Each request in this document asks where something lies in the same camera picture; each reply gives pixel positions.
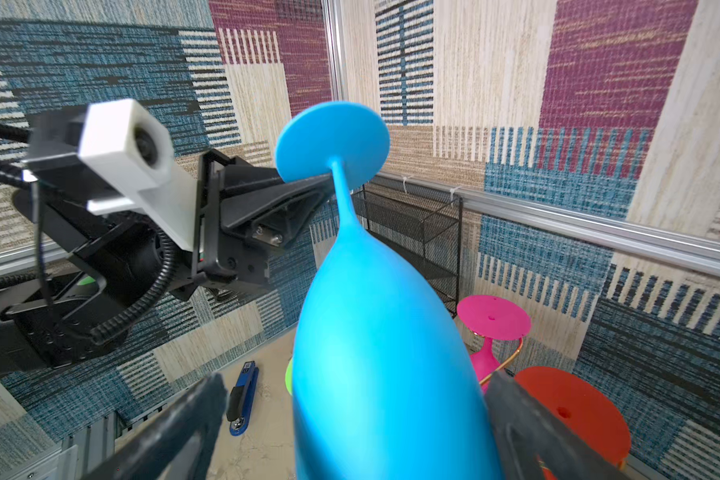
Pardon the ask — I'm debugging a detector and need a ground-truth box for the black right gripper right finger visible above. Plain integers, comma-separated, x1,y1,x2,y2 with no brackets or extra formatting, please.
485,371,626,479

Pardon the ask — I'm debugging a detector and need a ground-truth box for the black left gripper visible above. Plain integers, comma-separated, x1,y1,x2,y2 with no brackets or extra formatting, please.
191,149,333,296

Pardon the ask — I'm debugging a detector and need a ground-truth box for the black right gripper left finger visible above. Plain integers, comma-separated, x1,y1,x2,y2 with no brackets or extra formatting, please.
85,373,227,479

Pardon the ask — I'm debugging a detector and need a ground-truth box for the blue wine glass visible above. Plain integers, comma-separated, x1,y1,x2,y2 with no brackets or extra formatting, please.
275,101,503,479

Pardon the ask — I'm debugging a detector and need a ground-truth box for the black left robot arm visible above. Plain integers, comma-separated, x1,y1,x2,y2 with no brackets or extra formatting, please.
0,114,333,375

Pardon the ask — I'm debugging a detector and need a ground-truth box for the red wine glass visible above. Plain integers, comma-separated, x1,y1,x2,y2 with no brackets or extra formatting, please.
514,366,631,470

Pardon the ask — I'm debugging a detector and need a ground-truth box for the green wine glass front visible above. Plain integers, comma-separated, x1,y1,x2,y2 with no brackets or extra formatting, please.
284,358,293,395

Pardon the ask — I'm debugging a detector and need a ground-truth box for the pink wine glass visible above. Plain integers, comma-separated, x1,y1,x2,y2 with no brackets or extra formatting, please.
457,295,532,391

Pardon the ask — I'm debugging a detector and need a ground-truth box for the blue stapler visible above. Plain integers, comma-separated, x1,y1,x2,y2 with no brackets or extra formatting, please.
226,361,259,436

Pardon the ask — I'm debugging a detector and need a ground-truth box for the black mesh shelf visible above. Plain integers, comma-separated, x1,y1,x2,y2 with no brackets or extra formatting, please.
352,183,463,316

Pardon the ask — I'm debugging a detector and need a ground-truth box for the gold wire glass rack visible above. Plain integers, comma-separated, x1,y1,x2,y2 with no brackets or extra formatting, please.
479,338,524,386

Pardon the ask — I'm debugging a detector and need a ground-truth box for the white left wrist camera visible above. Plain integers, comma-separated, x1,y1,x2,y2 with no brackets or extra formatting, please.
20,99,197,251

